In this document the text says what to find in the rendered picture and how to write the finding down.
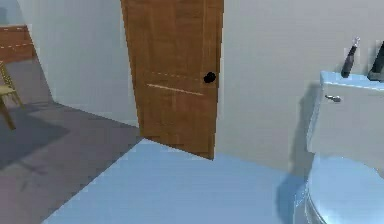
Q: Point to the black round door knob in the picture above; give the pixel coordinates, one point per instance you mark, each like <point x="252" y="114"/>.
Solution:
<point x="209" y="77"/>

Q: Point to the brown wooden room door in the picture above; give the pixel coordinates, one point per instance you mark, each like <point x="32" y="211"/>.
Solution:
<point x="173" y="66"/>

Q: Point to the white toilet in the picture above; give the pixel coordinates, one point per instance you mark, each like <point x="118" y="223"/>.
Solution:
<point x="350" y="150"/>

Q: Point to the dark slim bottle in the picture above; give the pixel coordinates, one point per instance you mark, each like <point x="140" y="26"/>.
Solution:
<point x="349" y="61"/>

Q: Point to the yellow wooden chair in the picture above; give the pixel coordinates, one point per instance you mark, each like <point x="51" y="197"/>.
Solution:
<point x="6" y="95"/>

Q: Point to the brown wooden cupboard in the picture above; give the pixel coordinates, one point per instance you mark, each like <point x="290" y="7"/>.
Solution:
<point x="15" y="43"/>

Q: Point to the dark spray bottle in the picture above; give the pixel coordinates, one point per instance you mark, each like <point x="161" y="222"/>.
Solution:
<point x="378" y="65"/>

